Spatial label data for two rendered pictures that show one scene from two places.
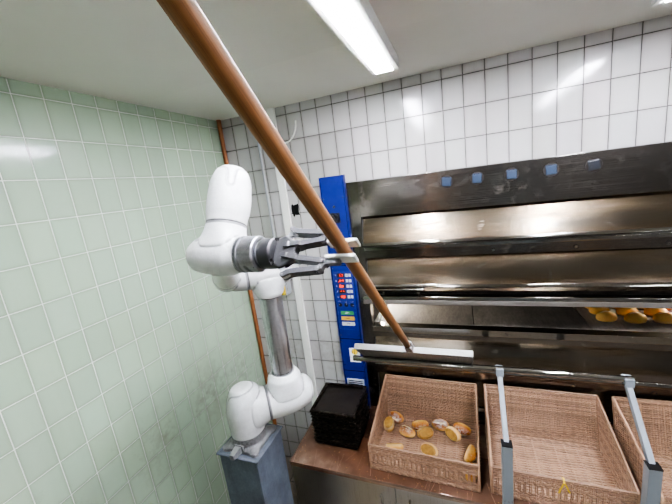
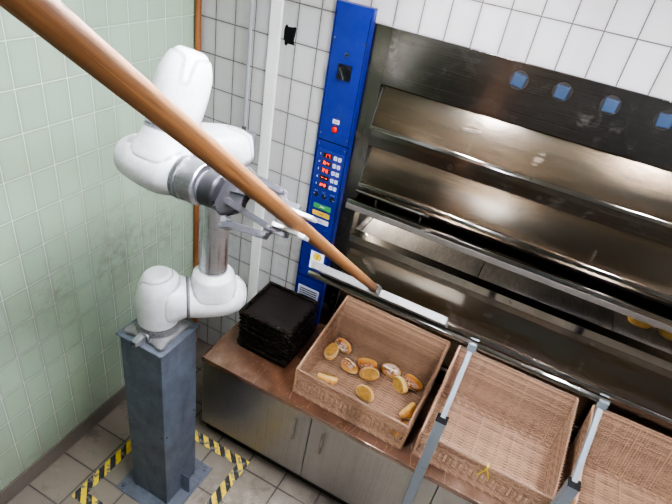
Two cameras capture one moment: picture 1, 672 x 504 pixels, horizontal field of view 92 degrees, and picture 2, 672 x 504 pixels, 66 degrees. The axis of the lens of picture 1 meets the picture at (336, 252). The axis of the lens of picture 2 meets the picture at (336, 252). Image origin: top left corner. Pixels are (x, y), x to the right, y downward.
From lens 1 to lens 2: 0.40 m
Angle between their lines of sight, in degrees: 22
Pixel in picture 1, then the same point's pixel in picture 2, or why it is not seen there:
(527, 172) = (632, 111)
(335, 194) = (354, 36)
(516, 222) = (585, 173)
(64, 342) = not seen: outside the picture
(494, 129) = (619, 28)
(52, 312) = not seen: outside the picture
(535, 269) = (579, 241)
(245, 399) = (160, 290)
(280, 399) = (202, 300)
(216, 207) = not seen: hidden behind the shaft
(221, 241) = (159, 158)
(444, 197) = (506, 102)
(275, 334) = (212, 228)
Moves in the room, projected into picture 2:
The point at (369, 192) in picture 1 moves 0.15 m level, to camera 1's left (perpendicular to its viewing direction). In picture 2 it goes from (405, 52) to (366, 44)
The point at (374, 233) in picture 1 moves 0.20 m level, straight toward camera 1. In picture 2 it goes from (392, 115) to (385, 131)
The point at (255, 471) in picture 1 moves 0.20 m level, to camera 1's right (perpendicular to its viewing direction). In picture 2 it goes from (157, 364) to (210, 374)
